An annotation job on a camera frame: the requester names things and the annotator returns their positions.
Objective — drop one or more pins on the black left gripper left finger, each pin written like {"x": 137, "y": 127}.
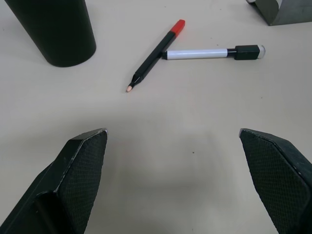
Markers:
{"x": 73, "y": 185}

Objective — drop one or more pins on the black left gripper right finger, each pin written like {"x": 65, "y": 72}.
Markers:
{"x": 280, "y": 185}

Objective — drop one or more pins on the black pencil with red cap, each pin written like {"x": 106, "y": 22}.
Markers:
{"x": 156, "y": 53}

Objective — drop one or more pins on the white marker with black cap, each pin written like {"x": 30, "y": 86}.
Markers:
{"x": 195, "y": 54}

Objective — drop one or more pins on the black cylindrical pen cup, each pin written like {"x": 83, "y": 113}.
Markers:
{"x": 56, "y": 31}

